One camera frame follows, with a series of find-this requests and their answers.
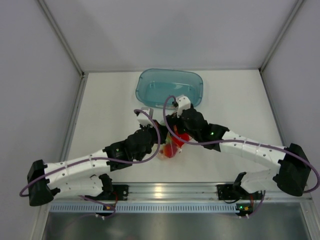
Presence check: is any teal plastic bin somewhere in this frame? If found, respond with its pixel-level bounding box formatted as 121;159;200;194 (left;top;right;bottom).
135;68;204;108

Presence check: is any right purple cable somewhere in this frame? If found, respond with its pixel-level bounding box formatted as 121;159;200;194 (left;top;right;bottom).
162;95;320;194

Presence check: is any aluminium mounting rail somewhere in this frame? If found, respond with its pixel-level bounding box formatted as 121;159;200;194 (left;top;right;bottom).
99;181;311;201

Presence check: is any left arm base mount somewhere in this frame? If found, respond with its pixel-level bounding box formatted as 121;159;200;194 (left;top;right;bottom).
109;184;129;201

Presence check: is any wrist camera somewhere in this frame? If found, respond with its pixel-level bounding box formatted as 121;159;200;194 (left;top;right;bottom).
172;95;191;118
134;107;154;126

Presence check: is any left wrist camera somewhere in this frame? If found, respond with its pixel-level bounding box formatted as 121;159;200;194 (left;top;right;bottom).
134;107;154;126

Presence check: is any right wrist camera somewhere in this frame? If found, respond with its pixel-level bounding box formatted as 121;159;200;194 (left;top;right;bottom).
172;95;191;118

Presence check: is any clear zip top bag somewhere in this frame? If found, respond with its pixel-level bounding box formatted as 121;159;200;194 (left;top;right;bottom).
156;124;192;160

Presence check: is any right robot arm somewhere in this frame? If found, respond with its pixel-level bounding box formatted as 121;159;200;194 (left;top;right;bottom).
165;108;311;199

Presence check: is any red fake pepper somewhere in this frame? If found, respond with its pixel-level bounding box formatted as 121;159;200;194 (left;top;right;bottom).
172;133;191;148

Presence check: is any slotted cable duct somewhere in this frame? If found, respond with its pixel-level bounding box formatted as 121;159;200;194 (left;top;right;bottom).
49;202;249;214

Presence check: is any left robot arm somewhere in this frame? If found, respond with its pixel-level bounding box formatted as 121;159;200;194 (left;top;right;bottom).
26;121;168;207

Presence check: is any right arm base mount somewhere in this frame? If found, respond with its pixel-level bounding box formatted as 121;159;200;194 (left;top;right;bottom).
216;184;240;204

